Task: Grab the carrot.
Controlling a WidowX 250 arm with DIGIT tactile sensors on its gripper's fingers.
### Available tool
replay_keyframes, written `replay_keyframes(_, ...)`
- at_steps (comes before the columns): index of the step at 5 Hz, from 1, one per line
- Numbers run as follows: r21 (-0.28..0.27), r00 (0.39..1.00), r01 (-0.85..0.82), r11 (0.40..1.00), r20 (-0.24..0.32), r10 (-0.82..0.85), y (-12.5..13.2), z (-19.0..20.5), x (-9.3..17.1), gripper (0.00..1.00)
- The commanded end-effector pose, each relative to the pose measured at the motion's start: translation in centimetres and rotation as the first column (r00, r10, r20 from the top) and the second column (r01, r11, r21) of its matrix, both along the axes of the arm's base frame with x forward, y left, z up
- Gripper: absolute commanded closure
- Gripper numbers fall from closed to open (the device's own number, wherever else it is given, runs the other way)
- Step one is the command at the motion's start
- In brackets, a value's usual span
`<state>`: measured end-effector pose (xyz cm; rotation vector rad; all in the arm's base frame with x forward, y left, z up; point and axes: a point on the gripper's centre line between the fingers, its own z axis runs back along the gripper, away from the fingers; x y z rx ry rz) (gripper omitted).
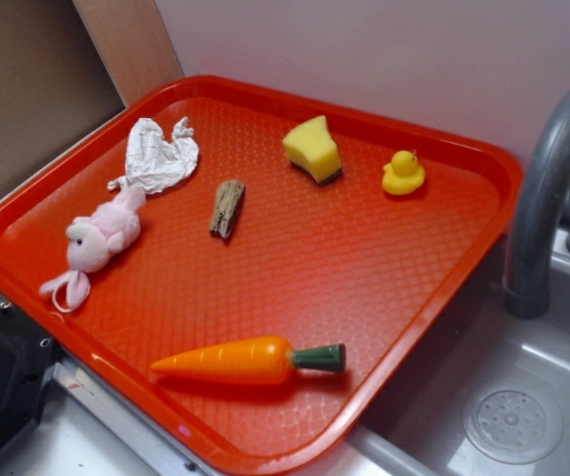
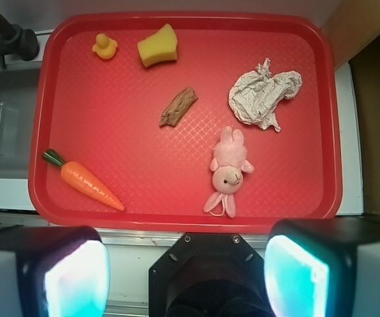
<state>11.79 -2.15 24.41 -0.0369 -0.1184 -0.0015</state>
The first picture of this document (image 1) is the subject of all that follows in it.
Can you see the crumpled white paper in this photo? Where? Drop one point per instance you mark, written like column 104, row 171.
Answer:
column 153, row 163

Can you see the wooden board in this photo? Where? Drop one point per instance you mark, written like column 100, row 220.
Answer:
column 133, row 43

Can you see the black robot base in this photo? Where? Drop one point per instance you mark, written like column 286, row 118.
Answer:
column 27, row 358

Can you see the red plastic tray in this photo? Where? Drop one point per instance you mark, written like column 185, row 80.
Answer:
column 317, row 264

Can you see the small wood piece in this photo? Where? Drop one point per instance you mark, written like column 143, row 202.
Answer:
column 229, row 199

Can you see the pink plush bunny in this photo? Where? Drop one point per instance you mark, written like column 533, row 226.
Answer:
column 92, row 242

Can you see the yellow rubber duck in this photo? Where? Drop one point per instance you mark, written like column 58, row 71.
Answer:
column 403, row 175

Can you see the grey toy faucet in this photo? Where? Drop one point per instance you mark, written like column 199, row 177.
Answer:
column 543, row 200

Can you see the grey toy sink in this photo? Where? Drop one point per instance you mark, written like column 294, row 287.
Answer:
column 483, row 392

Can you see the yellow sponge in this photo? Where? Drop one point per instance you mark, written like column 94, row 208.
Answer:
column 310, row 147

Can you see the brown cardboard panel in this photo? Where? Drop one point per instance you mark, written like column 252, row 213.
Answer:
column 54, row 87

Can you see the orange toy carrot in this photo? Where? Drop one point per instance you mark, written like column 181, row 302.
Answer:
column 260, row 361

